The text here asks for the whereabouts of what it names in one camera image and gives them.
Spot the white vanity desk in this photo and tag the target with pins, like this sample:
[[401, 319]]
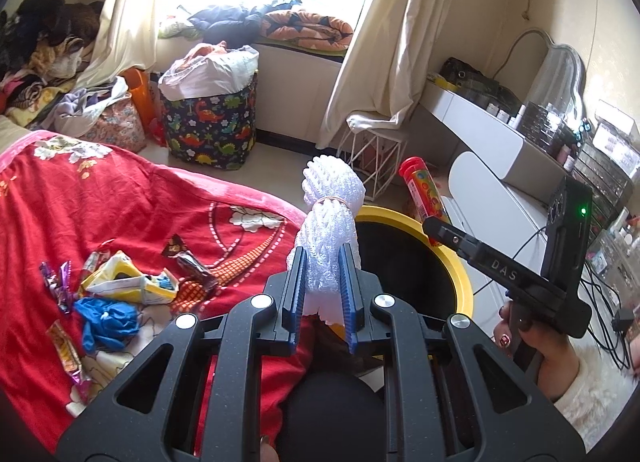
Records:
[[480, 117]]

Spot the orange shopping bag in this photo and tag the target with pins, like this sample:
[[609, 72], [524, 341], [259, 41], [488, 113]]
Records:
[[142, 97]]

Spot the orange cloth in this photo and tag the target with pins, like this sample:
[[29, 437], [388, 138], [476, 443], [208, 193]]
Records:
[[207, 51]]

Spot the dark snack wrapper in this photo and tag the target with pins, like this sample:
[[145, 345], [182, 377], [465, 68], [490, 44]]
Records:
[[195, 269]]

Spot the purple candy wrapper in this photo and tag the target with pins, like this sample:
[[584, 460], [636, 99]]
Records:
[[55, 287]]

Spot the orange patterned quilt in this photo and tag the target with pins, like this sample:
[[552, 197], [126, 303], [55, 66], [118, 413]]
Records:
[[310, 29]]

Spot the white foam net roll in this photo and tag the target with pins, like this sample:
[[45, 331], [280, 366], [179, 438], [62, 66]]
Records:
[[325, 222]]

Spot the person's right forearm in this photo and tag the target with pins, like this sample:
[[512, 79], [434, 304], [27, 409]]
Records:
[[600, 382]]

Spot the person's right hand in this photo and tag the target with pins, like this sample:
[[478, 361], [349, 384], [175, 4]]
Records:
[[552, 367]]

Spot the yellow-rimmed black trash bin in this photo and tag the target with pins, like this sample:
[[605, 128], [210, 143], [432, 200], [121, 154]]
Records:
[[462, 287]]

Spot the white drawer cabinet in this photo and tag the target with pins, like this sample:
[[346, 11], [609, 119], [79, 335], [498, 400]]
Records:
[[500, 202]]

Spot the pile of dark clothes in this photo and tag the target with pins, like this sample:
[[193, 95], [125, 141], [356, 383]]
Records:
[[45, 27]]

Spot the wavy frame mirror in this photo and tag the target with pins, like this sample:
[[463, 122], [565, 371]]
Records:
[[555, 77]]

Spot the floral fabric bag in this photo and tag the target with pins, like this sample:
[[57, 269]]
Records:
[[115, 127]]

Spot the white plastic bag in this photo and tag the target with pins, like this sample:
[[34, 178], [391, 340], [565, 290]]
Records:
[[210, 77]]

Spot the small brown wrapper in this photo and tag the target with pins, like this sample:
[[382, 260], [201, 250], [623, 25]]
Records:
[[174, 246]]

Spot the cream curtain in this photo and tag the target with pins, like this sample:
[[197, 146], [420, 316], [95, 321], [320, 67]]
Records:
[[390, 42], [125, 17]]

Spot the black power adapter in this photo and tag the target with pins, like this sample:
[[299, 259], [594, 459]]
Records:
[[625, 322]]

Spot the clear acrylic drawer organizer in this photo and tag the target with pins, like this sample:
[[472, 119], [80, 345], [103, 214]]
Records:
[[545, 127]]

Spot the dinosaur print laundry basket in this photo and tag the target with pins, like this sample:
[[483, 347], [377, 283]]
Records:
[[210, 127]]

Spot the yellow white snack packet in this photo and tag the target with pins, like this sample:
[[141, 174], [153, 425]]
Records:
[[125, 282]]

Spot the dark puffer jacket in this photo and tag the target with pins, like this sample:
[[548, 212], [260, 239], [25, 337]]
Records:
[[225, 22]]

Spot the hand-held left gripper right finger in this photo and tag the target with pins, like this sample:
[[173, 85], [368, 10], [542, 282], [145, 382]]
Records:
[[352, 302]]

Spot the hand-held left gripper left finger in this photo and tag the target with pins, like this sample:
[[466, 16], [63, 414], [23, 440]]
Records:
[[295, 292]]

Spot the zebra print cloth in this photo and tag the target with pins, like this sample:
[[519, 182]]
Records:
[[30, 94]]

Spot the blue rubber glove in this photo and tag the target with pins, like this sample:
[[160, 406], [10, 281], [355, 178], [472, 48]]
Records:
[[107, 322]]

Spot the grey crumpled clothes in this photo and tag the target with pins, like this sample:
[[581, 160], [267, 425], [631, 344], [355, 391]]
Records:
[[75, 112]]

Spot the red candy tube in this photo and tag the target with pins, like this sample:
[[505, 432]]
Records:
[[425, 192]]

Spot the white green cloth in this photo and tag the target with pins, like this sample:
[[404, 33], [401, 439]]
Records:
[[175, 29]]

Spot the black bag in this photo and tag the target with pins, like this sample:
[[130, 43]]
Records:
[[467, 74]]

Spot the orange yellow snack wrapper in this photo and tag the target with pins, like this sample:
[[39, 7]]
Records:
[[67, 357]]

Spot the red snack wrapper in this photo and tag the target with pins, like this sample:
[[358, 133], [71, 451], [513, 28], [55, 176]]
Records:
[[97, 257]]

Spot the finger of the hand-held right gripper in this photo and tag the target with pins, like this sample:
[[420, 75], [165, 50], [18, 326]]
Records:
[[450, 238]]

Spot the red floral blanket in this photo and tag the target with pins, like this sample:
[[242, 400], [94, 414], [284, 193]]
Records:
[[125, 202]]

